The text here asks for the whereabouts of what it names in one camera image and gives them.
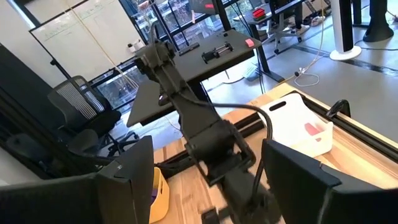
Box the red box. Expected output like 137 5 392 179
251 7 267 20

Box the black desk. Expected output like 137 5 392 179
126 29 262 128

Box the white tower fan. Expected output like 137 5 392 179
328 0 363 62

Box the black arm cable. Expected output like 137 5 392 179
198 101 274 203

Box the black round stand base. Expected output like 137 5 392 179
362 0 395 43

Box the black table clamp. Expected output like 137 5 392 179
325 98 352 119

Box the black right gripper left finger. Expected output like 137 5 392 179
0 135 155 224

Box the black bar clamp tool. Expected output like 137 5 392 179
201 42 234 65

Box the grey background chair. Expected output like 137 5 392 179
272 12 311 55

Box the black flat bar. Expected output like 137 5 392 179
178 42 201 57

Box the white plastic bin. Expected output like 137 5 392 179
257 92 335 158

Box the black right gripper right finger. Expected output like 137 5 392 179
262 138 398 224

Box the yellow plastic bin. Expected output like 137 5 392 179
148 167 170 224

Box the black computer mouse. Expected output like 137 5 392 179
157 94 172 108

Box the black mesh office chair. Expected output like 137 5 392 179
46 75 141 158

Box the whiteboard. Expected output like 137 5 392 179
29 0 149 82

